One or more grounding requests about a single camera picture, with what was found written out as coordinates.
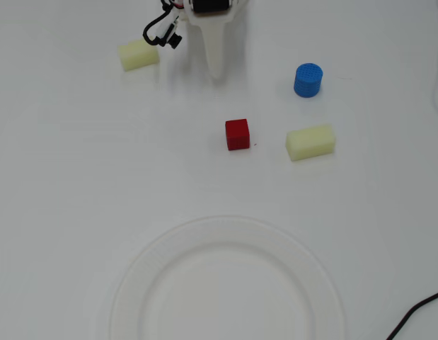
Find white pointed gripper finger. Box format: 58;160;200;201
187;13;241;79

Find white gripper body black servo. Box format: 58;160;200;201
182;0;248;26

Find red cube block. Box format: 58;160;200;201
224;118;250;152

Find pale yellow foam block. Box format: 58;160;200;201
117;38;161;72
285;123;337;162

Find blue ribbed cylinder block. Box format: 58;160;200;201
293;62;325;98

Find white paper plate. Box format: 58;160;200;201
108;214;347;340

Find black wrist camera white mount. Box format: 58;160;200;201
155;18;183;51

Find black camera cable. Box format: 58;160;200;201
142;0;171;46

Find thin black cable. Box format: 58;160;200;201
385;289;438;340

